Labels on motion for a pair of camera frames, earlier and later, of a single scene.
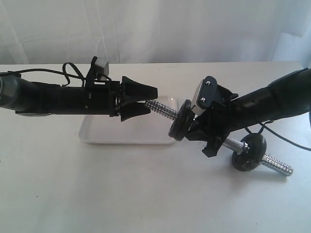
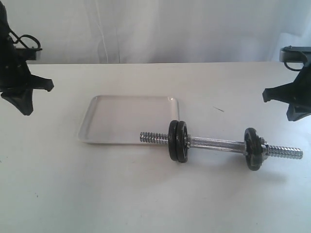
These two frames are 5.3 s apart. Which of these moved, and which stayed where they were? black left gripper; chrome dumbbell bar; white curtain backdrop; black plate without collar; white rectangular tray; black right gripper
Moved: black plate without collar; chrome dumbbell bar; black left gripper; black right gripper
Stayed: white rectangular tray; white curtain backdrop
